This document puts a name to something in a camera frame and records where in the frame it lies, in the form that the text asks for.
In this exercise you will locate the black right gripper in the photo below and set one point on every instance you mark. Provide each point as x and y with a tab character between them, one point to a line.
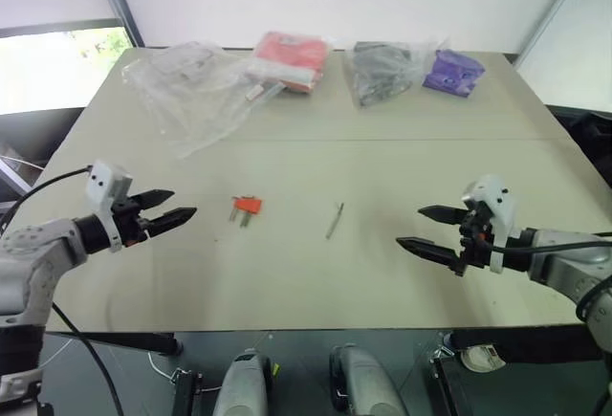
475	239

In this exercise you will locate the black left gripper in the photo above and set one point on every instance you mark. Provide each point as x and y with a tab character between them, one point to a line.
129	225

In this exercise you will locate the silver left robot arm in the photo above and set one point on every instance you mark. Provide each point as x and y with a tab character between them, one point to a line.
33	263

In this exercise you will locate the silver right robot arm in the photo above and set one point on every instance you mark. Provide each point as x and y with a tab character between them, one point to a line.
564	263

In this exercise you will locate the small orange plastic part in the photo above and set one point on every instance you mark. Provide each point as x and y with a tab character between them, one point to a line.
247	204

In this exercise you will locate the clear empty plastic bag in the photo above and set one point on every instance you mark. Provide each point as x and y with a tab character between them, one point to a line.
191	95

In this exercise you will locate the white round gauge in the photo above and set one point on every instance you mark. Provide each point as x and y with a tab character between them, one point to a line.
482	356

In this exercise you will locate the black table support bar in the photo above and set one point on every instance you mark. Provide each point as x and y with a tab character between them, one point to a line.
129	342

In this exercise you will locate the small red white label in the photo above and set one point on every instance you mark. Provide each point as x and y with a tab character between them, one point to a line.
253	93

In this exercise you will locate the purple packaged item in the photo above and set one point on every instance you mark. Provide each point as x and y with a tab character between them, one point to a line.
452	72

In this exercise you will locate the grey rounded robot foot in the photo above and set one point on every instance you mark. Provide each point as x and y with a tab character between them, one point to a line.
241	385
365	382

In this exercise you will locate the plastic bag of dark parts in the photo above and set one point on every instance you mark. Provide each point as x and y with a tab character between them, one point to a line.
382	72

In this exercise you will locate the bright window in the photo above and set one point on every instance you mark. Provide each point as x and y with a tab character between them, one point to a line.
57	69

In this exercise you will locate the dark furniture beside table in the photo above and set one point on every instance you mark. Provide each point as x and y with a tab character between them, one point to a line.
590	134

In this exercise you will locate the red packaged item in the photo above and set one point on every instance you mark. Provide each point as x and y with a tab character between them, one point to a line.
292	59

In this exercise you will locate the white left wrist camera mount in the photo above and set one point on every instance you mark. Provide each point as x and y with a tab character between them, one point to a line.
102	181

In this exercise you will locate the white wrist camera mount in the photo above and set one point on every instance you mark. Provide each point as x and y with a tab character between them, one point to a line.
102	181
497	201

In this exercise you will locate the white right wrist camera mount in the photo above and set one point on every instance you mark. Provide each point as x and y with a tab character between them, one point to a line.
497	201

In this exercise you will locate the black floor stand bracket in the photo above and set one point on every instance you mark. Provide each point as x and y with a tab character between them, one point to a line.
449	385
186	393

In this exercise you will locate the dark window frame post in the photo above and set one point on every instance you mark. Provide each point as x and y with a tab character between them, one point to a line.
119	0

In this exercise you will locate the grey wall frame post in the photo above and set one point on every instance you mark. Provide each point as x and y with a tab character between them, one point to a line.
554	5

